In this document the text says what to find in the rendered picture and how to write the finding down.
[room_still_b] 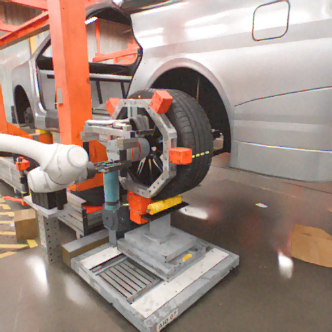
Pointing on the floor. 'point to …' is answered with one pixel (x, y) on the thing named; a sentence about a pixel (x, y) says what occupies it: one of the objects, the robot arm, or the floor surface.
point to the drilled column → (49, 238)
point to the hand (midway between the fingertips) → (122, 163)
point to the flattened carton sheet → (311, 245)
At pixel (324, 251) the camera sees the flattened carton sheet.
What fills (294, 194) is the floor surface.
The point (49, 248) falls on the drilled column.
